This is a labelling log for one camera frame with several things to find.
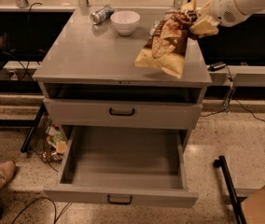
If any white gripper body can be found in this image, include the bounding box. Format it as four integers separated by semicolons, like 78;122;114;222
209;0;249;27

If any black metal stand leg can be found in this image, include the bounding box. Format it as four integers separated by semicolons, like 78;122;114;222
214;156;247;224

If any open grey middle drawer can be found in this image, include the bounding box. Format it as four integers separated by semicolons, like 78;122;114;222
44;127;198;208

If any closed grey upper drawer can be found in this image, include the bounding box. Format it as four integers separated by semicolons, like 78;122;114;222
44;99;202;130

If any grey drawer cabinet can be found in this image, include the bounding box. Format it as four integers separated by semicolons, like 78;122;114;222
34;8;211;138

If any clear plastic water bottle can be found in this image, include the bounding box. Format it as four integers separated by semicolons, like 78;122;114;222
149;21;160;36

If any tan shoe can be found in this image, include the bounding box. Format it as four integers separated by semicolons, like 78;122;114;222
0;160;17;202

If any black cable right floor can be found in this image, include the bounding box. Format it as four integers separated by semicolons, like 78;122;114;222
199;65;265;123

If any black power adapter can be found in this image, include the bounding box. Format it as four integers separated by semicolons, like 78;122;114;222
208;62;226;72

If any brown sea salt chip bag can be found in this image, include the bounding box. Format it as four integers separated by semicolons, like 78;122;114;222
134;8;199;78

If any black floor cable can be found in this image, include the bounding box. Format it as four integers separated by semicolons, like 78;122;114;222
10;196;73;224

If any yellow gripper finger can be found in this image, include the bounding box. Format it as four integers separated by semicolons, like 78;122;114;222
189;15;219;37
181;0;212;16

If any silver soda can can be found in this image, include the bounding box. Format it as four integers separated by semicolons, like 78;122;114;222
90;5;114;25

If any white bowl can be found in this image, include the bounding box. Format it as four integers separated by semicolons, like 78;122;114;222
110;11;140;35

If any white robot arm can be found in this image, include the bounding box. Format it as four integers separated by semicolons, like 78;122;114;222
182;0;265;39

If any black wire basket with trash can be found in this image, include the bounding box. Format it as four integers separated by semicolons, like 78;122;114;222
30;116;66;164

